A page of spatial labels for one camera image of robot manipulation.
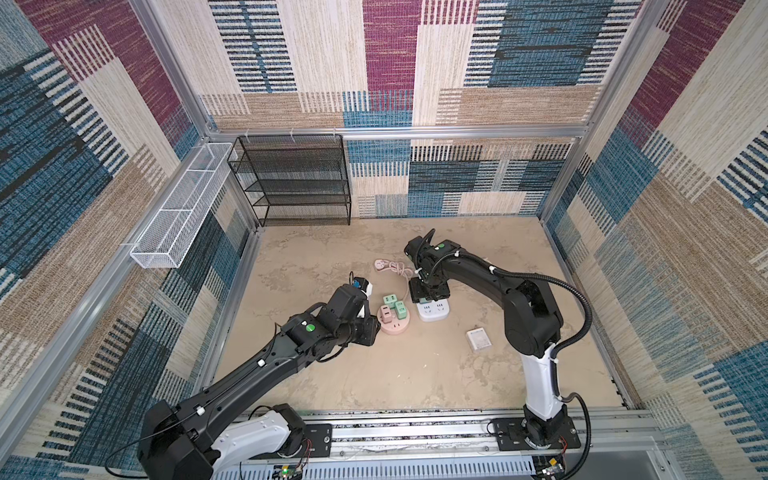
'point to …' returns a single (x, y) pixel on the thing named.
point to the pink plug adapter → (385, 314)
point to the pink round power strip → (396, 326)
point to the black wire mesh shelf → (294, 180)
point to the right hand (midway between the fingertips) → (426, 300)
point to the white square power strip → (433, 310)
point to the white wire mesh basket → (169, 237)
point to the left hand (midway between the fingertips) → (376, 321)
